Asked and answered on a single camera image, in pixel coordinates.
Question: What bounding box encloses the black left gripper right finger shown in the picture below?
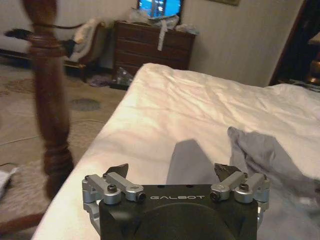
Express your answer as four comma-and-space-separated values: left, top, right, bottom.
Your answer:
210, 162, 271, 204

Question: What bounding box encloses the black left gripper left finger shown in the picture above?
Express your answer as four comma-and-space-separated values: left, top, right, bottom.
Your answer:
81, 163, 146, 205

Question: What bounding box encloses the bed with white sheet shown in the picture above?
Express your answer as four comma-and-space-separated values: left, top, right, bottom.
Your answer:
30, 62, 320, 240

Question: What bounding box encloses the grey garment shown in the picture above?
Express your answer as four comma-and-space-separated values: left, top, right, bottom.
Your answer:
165, 126, 320, 240

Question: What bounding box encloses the patterned beige rug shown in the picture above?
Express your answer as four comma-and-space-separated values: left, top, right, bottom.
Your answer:
0, 62, 126, 226

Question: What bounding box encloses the dark wooden coat stand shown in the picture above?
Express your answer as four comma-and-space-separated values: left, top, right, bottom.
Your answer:
0, 0, 83, 233

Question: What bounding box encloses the plastic bag on floor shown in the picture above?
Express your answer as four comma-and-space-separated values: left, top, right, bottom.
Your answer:
109, 66, 136, 90

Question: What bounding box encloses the dark wooden dresser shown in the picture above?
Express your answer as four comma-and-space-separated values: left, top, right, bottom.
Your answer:
113, 20, 196, 71

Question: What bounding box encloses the wooden armchair with white cloth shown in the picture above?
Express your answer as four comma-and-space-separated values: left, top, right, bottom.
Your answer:
63, 17, 111, 76

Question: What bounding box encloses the clutter pile on dresser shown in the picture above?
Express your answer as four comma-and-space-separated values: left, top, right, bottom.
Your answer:
128, 8, 201, 36

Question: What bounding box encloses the blue lit screen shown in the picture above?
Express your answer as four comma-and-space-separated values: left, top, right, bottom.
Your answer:
136, 0, 182, 19

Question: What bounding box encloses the white strap hanging from dresser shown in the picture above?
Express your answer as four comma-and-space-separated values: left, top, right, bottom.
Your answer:
157, 19, 169, 52

